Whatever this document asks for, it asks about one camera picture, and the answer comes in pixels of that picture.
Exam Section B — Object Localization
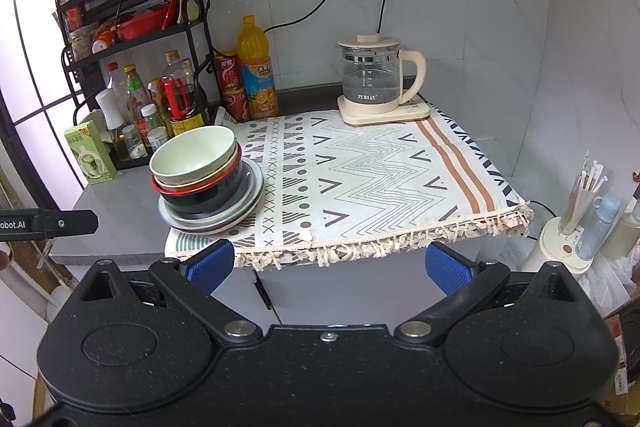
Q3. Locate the cardboard box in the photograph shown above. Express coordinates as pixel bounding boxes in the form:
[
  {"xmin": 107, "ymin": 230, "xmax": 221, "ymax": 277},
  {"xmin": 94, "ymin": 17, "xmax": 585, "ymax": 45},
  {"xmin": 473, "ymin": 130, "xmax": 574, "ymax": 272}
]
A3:
[{"xmin": 602, "ymin": 301, "xmax": 640, "ymax": 409}]

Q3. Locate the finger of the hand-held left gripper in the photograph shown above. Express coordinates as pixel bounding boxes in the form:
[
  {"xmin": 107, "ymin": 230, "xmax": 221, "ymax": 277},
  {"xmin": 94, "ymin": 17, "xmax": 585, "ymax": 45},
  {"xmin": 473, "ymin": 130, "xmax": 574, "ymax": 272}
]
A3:
[{"xmin": 0, "ymin": 209, "xmax": 100, "ymax": 242}]

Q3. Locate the red and black bowl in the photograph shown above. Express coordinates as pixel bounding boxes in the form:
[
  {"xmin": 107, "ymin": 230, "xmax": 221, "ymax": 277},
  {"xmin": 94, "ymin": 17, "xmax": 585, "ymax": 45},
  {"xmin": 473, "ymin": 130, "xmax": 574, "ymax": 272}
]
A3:
[{"xmin": 151, "ymin": 144, "xmax": 246, "ymax": 216}]

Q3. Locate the patterned tasselled cloth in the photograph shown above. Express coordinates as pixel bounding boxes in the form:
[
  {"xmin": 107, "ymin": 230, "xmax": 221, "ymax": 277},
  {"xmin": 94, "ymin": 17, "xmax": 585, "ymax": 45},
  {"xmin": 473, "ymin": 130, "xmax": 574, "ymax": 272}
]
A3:
[{"xmin": 165, "ymin": 103, "xmax": 534, "ymax": 271}]

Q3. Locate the red plastic basket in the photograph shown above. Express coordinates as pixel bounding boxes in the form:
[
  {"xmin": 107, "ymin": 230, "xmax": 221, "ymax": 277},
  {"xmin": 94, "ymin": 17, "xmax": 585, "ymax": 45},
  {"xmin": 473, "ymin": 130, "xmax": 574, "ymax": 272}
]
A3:
[{"xmin": 115, "ymin": 4, "xmax": 174, "ymax": 40}]

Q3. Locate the white plate blue print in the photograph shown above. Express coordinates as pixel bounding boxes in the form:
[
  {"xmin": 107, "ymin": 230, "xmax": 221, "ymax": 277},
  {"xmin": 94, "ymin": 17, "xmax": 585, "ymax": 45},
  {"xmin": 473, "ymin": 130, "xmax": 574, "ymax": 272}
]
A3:
[{"xmin": 158, "ymin": 157, "xmax": 265, "ymax": 228}]

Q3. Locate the glass storage jar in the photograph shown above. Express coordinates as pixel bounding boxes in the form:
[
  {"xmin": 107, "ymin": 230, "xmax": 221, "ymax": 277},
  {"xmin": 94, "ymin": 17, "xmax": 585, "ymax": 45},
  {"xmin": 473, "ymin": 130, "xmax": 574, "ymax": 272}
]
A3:
[{"xmin": 67, "ymin": 24, "xmax": 99, "ymax": 60}]

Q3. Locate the red packet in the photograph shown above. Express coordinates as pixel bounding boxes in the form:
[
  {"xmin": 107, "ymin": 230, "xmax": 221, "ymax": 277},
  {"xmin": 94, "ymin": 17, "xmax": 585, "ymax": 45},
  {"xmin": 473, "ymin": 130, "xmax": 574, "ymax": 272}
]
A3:
[{"xmin": 162, "ymin": 0, "xmax": 181, "ymax": 30}]

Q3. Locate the small white bottle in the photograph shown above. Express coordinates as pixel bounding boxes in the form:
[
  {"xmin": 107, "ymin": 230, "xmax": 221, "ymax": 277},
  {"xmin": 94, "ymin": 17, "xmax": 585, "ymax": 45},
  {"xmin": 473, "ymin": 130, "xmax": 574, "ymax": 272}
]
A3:
[{"xmin": 141, "ymin": 103, "xmax": 171, "ymax": 153}]

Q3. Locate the pale green bowl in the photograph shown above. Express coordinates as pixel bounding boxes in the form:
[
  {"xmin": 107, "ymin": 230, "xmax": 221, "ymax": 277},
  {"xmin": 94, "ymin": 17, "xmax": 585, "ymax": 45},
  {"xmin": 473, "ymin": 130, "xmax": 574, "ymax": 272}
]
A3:
[
  {"xmin": 152, "ymin": 141, "xmax": 241, "ymax": 190},
  {"xmin": 148, "ymin": 125, "xmax": 237, "ymax": 186}
]

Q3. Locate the orange juice bottle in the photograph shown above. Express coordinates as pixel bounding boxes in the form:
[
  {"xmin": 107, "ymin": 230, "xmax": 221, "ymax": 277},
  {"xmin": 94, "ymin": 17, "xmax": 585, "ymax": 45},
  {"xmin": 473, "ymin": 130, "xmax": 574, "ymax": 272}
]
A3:
[{"xmin": 236, "ymin": 15, "xmax": 280, "ymax": 120}]

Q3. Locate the large white flower plate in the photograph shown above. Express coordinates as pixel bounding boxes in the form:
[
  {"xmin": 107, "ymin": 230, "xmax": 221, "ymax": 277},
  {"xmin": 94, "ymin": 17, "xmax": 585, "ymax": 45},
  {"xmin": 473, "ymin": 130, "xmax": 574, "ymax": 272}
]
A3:
[{"xmin": 162, "ymin": 207, "xmax": 253, "ymax": 234}]

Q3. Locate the bundle of white straws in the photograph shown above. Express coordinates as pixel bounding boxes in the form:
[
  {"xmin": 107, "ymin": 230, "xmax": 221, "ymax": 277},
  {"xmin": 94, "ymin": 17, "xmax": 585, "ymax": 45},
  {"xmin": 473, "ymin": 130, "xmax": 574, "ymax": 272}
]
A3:
[{"xmin": 559, "ymin": 150, "xmax": 609, "ymax": 234}]

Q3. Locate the green carton box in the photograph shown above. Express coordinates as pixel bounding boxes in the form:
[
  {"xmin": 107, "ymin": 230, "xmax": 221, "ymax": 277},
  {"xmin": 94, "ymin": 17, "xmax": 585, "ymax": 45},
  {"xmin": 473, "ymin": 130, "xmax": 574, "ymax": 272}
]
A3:
[{"xmin": 63, "ymin": 120, "xmax": 119, "ymax": 186}]

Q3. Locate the black shelf rack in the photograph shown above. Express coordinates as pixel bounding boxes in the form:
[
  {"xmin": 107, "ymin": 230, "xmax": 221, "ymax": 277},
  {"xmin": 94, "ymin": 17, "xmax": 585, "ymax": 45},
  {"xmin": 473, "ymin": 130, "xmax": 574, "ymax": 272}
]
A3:
[{"xmin": 52, "ymin": 0, "xmax": 217, "ymax": 170}]

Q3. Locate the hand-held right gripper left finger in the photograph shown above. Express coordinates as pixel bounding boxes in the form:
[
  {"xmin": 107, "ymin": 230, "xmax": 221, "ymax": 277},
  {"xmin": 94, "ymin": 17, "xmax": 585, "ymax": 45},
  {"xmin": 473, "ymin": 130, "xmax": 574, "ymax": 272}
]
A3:
[{"xmin": 75, "ymin": 239, "xmax": 262, "ymax": 346}]

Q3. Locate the pale blue bottle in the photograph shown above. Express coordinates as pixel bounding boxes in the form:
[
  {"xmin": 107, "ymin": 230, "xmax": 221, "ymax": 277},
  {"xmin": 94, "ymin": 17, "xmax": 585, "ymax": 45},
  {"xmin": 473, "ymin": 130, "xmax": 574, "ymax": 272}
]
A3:
[{"xmin": 574, "ymin": 193, "xmax": 621, "ymax": 261}]

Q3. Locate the glass kettle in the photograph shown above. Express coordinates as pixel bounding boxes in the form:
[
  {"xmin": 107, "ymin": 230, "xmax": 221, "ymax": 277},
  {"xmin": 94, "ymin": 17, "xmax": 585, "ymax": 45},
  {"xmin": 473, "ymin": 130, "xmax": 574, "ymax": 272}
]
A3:
[{"xmin": 338, "ymin": 34, "xmax": 428, "ymax": 106}]

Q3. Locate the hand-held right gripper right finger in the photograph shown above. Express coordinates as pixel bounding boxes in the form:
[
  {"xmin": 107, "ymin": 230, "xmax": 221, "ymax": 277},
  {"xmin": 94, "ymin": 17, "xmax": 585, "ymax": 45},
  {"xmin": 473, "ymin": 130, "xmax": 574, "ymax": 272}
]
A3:
[{"xmin": 394, "ymin": 242, "xmax": 589, "ymax": 345}]

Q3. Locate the small glass jar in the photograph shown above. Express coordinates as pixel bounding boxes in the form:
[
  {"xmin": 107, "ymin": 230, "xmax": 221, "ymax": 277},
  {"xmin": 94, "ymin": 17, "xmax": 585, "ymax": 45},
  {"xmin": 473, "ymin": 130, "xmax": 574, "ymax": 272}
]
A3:
[{"xmin": 121, "ymin": 124, "xmax": 149, "ymax": 160}]

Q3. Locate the cream bottle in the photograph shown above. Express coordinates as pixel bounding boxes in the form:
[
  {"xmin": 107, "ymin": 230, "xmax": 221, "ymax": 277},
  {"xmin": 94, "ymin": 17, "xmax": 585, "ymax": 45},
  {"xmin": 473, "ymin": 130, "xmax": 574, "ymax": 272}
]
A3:
[{"xmin": 599, "ymin": 201, "xmax": 640, "ymax": 259}]

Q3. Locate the white straw holder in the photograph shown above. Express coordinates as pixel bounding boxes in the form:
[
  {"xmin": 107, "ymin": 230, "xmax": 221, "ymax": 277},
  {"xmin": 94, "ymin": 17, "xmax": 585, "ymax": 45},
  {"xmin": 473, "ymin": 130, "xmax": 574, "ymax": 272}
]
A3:
[{"xmin": 537, "ymin": 216, "xmax": 596, "ymax": 281}]

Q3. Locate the soy sauce bottle red handle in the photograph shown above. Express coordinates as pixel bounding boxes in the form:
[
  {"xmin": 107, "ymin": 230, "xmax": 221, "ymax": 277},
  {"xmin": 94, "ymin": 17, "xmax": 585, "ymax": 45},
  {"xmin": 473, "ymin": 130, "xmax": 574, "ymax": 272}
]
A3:
[{"xmin": 160, "ymin": 50, "xmax": 206, "ymax": 138}]

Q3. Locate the green label sauce bottle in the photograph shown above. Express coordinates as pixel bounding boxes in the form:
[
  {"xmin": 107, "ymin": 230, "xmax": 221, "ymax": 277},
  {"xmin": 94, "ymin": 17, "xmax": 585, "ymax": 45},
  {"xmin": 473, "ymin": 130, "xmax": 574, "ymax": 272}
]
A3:
[{"xmin": 123, "ymin": 64, "xmax": 151, "ymax": 132}]

